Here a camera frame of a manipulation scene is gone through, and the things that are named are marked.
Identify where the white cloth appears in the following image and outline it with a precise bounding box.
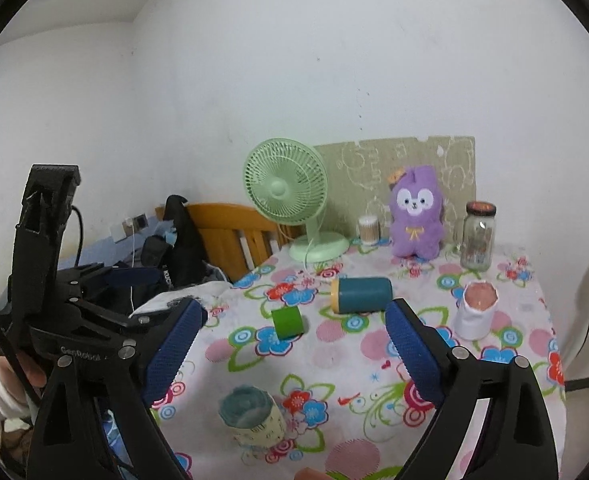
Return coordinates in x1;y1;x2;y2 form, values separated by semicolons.
129;281;232;318

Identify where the thin white cable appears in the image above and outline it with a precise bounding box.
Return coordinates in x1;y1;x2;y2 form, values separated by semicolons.
127;225;138;311

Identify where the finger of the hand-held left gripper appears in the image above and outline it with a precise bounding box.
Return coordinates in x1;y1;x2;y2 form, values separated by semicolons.
69;298;155;336
80;266;164;297

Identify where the blue bed sheet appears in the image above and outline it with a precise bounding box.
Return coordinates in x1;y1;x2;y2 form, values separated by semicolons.
49;232;175;273

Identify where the person's left hand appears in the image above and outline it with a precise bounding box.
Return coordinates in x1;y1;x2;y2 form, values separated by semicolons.
0;349;48;403

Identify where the wooden headboard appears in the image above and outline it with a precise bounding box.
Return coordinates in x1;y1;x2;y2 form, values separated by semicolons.
155;202;303;283

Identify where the purple plush toy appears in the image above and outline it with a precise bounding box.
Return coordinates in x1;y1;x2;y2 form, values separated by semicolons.
387;164;448;259

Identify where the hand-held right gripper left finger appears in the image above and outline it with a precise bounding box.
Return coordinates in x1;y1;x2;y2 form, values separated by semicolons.
27;296;208;480

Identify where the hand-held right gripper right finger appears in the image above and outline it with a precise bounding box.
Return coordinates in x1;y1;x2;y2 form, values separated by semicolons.
385;298;561;480

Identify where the teal cup with yellow lid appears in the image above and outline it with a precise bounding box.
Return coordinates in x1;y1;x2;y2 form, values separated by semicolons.
331;276;393;315

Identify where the black bag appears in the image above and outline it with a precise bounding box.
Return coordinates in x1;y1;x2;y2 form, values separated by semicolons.
142;194;210;291

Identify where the green desk fan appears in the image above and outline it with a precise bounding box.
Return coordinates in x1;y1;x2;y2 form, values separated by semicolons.
243;138;350;264

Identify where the paper-wrapped cup with teal inside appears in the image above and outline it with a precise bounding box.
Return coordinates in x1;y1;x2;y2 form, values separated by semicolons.
218;386;288;451

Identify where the cotton swab container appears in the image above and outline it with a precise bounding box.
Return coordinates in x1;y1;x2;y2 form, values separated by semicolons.
357;215;379;246

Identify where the white cup with pink inside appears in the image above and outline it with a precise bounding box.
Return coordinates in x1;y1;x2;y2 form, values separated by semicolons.
455;281;499;341

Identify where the glass jar with dark lid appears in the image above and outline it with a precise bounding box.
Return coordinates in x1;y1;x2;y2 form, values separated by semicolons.
459;201;498;272

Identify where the black cable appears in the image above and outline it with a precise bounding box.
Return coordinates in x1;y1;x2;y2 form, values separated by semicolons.
72;204;86;267

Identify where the floral tablecloth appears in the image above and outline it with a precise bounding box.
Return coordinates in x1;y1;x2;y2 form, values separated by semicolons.
149;242;568;480

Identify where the beige patterned board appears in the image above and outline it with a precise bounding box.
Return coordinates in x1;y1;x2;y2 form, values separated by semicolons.
313;135;476;241

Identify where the small green cup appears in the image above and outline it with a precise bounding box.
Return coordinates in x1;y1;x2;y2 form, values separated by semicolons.
271;306;307;339

